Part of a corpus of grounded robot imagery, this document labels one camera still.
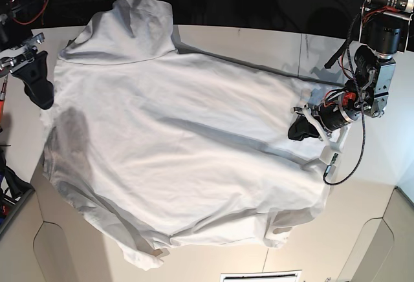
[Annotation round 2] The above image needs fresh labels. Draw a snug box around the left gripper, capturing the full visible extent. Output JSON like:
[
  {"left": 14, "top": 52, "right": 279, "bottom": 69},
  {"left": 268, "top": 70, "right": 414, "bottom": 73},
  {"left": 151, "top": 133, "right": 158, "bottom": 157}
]
[{"left": 287, "top": 89, "right": 361, "bottom": 141}]

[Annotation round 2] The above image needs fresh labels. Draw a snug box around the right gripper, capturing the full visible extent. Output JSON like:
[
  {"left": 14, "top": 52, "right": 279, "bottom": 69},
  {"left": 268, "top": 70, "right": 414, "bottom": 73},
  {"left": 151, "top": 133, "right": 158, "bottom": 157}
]
[{"left": 1, "top": 33, "right": 54, "bottom": 110}]

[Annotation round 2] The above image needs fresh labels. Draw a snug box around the white t-shirt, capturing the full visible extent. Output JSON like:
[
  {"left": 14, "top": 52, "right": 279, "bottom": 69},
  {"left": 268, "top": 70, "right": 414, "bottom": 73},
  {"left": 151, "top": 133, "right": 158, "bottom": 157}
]
[{"left": 41, "top": 0, "right": 329, "bottom": 270}]

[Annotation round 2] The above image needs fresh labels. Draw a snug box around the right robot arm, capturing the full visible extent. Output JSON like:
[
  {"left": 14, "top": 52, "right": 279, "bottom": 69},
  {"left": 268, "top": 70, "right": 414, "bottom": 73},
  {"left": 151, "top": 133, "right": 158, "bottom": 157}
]
[{"left": 1, "top": 0, "right": 54, "bottom": 110}]

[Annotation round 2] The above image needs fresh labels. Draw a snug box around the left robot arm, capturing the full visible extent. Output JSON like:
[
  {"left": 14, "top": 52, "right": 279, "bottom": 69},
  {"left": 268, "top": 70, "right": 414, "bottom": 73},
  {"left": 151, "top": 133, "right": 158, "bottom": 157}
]
[{"left": 288, "top": 0, "right": 413, "bottom": 141}]

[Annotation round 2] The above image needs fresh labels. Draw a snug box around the orange handled screwdriver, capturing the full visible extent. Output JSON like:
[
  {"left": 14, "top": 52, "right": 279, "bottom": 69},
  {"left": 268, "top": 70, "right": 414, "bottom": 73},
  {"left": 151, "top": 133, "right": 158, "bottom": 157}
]
[{"left": 0, "top": 75, "right": 8, "bottom": 122}]

